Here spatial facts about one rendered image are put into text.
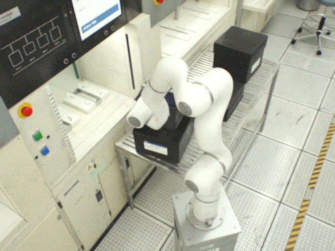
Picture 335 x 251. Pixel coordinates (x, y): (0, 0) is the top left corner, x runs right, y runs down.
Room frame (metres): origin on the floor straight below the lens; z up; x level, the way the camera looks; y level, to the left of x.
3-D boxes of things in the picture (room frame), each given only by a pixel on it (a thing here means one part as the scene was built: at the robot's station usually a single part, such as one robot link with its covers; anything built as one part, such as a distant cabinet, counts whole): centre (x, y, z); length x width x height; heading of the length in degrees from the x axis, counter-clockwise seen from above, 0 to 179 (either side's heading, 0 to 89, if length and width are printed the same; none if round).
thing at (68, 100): (1.56, 0.51, 0.89); 0.22 x 0.21 x 0.04; 57
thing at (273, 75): (1.64, -0.29, 0.38); 1.30 x 0.60 x 0.76; 147
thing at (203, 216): (0.79, -0.17, 0.85); 0.19 x 0.19 x 0.18
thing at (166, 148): (1.27, 0.02, 0.85); 0.28 x 0.28 x 0.17; 66
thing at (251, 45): (1.96, -0.54, 0.89); 0.29 x 0.29 x 0.25; 53
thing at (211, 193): (0.76, -0.14, 1.07); 0.19 x 0.12 x 0.24; 137
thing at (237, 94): (1.61, -0.33, 0.83); 0.29 x 0.29 x 0.13; 57
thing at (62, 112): (1.34, 0.66, 0.89); 0.22 x 0.21 x 0.04; 57
